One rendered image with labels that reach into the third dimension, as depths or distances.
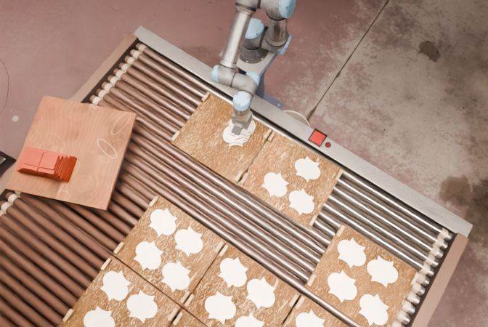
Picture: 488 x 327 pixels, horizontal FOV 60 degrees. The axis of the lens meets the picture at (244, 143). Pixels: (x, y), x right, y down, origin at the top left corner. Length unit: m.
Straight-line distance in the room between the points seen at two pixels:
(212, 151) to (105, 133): 0.54
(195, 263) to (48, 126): 1.01
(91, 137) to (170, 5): 1.90
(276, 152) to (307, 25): 1.73
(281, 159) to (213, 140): 0.36
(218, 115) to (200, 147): 0.20
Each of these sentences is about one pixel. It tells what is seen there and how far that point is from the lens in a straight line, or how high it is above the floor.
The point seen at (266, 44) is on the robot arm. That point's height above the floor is 1.07.
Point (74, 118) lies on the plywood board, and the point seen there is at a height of 1.04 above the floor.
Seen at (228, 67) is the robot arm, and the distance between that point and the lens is 1.94.
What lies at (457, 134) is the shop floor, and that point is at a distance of 3.57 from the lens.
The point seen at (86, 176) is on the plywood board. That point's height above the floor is 1.04.
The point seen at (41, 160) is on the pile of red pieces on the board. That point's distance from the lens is 2.09.
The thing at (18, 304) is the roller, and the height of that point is 0.92.
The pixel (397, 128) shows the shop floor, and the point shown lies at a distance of 3.41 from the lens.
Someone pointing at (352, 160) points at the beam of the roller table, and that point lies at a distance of 2.24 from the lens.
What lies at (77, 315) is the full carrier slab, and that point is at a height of 0.94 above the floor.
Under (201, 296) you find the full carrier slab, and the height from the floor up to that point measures 0.94.
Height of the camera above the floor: 2.99
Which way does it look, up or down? 71 degrees down
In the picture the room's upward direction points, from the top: 2 degrees counter-clockwise
